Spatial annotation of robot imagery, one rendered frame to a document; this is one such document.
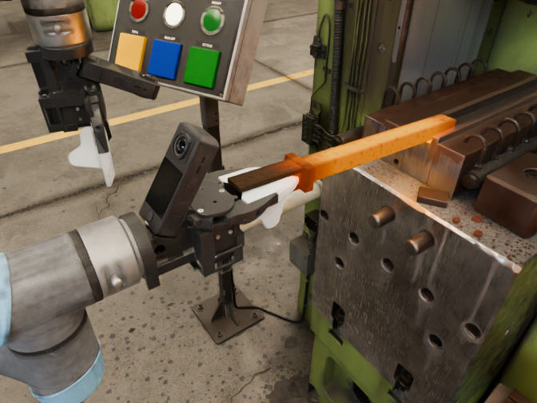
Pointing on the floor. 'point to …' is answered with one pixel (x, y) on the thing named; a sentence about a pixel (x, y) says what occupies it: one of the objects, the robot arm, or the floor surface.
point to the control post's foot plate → (235, 323)
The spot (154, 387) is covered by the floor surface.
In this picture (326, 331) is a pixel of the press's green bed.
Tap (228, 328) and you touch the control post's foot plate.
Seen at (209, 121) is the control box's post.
